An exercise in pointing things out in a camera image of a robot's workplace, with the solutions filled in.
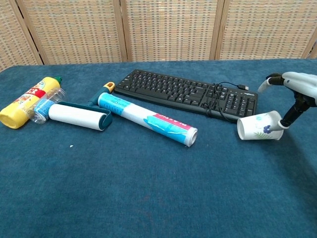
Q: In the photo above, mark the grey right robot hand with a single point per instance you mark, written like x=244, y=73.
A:
x=303, y=84

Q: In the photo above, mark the white floral paper cup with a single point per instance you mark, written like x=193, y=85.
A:
x=255, y=126

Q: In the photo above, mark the black computer keyboard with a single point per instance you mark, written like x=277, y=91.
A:
x=161, y=85

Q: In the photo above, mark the blue white wrap roll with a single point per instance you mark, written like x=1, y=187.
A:
x=138, y=115

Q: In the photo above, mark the blue table cloth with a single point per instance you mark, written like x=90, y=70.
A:
x=148, y=186

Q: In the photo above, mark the teal lint roller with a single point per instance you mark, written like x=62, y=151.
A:
x=74, y=115

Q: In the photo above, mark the woven wooden folding screen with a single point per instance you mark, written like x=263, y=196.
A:
x=74, y=29

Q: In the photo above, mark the clear plastic bottle blue label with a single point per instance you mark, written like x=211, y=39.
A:
x=42, y=108

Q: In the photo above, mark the yellow bottle green cap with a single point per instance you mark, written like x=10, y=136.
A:
x=22, y=104

